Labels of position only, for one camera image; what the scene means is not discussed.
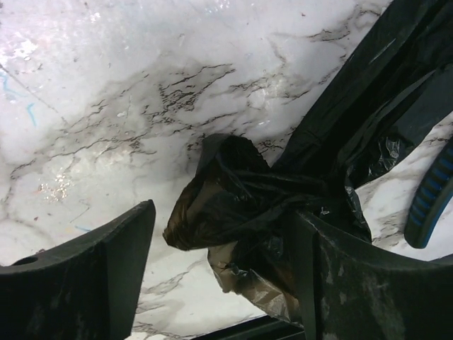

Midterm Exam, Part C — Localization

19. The finger of the black blue-ribbed left gripper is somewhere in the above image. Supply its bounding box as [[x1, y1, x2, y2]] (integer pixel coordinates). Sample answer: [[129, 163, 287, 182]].
[[404, 141, 453, 249]]

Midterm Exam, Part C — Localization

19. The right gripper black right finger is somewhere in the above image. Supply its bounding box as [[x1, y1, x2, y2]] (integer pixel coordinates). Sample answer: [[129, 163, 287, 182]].
[[288, 211, 452, 339]]

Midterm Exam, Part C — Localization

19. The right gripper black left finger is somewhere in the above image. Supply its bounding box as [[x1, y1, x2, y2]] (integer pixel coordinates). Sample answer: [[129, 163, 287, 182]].
[[1, 200, 156, 339]]

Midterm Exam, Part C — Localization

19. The black plastic trash bag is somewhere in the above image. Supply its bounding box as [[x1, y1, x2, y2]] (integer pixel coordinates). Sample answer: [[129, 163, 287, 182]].
[[163, 1, 452, 324]]

